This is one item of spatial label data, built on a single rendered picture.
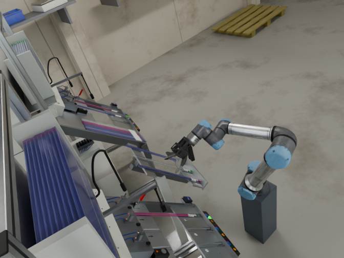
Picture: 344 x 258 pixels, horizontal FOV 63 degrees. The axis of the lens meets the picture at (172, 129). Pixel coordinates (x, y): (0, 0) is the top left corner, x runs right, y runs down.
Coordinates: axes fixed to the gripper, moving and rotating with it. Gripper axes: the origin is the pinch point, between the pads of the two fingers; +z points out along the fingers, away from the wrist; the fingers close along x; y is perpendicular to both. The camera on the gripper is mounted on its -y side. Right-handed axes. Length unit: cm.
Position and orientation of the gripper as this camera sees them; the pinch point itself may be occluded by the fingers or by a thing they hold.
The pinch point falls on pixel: (170, 167)
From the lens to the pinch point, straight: 173.2
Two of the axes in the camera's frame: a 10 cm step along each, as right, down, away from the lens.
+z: -6.7, 7.4, 0.5
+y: -5.9, -4.9, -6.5
